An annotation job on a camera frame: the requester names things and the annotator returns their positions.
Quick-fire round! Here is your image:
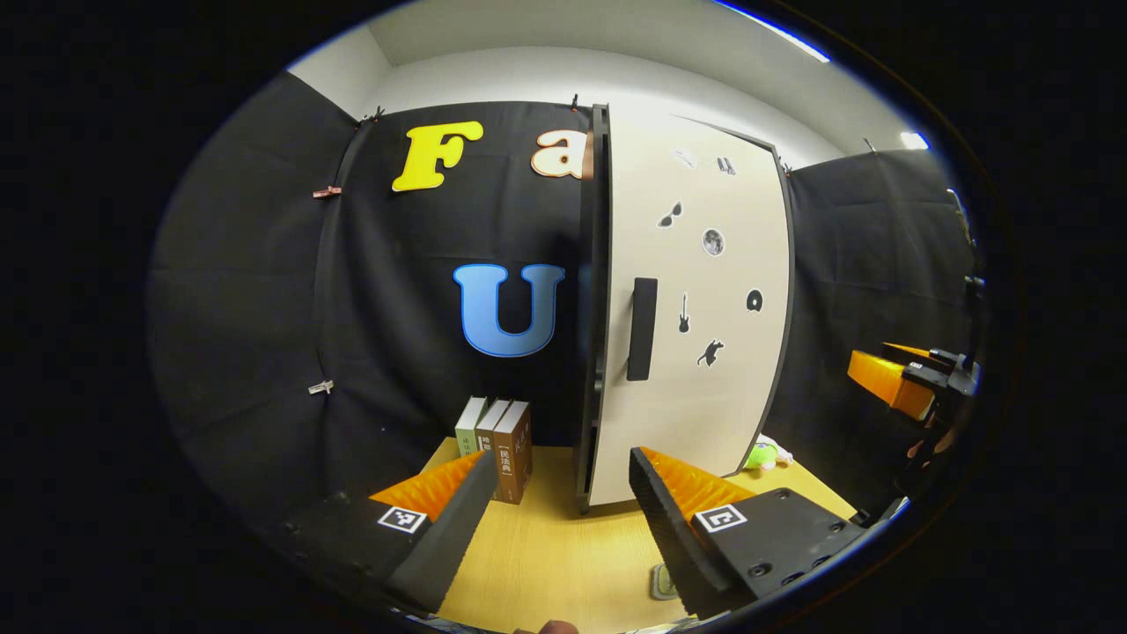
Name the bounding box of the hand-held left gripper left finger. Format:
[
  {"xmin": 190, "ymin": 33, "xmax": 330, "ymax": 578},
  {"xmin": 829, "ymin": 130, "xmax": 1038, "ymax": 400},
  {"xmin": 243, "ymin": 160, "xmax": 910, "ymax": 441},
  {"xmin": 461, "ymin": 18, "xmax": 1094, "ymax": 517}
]
[{"xmin": 261, "ymin": 450, "xmax": 500, "ymax": 616}]

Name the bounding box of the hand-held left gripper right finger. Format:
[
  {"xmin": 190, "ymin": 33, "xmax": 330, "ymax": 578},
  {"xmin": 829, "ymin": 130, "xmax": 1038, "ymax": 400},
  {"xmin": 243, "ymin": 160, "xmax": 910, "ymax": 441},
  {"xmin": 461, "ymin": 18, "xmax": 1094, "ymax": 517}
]
[{"xmin": 629, "ymin": 446, "xmax": 868, "ymax": 620}]

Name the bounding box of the beige cabinet door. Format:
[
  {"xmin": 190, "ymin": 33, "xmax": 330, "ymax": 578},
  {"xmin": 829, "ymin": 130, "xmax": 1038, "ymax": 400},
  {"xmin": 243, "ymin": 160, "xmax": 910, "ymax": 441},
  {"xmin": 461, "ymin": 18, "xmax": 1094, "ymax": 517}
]
[{"xmin": 586, "ymin": 107, "xmax": 796, "ymax": 509}]

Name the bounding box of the black cabinet door handle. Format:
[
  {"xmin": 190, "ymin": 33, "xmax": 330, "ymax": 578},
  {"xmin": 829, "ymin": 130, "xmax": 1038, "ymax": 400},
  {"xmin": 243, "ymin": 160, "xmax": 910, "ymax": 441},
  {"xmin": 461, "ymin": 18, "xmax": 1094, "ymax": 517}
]
[{"xmin": 626, "ymin": 276, "xmax": 659, "ymax": 383}]

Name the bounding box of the dark brown book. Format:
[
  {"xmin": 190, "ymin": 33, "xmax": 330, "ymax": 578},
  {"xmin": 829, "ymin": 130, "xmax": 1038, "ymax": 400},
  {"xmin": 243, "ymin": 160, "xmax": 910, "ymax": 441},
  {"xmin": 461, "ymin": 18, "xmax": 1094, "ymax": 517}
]
[{"xmin": 475, "ymin": 398, "xmax": 512, "ymax": 455}]

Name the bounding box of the green book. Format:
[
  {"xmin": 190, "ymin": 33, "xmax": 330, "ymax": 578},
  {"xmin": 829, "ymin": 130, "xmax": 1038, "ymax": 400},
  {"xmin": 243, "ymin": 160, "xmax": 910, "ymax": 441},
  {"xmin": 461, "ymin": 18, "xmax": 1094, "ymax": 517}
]
[{"xmin": 454, "ymin": 396, "xmax": 488, "ymax": 456}]

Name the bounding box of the green and white plush toy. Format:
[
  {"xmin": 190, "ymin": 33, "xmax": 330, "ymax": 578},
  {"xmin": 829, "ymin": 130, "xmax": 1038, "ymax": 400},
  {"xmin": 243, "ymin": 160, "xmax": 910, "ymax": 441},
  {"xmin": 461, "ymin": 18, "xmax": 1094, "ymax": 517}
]
[{"xmin": 742, "ymin": 435, "xmax": 793, "ymax": 472}]

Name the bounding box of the black backdrop cloth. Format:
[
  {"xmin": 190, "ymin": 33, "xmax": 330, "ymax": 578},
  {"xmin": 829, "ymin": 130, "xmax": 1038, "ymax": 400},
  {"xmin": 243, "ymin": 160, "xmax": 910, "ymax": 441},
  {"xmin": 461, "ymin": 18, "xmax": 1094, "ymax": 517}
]
[{"xmin": 148, "ymin": 70, "xmax": 987, "ymax": 529}]

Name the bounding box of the long ceiling light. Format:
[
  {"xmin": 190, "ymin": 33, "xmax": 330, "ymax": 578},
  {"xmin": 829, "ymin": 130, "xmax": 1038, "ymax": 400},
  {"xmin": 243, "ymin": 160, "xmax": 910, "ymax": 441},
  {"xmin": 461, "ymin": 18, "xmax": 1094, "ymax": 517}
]
[{"xmin": 713, "ymin": 0, "xmax": 831, "ymax": 64}]

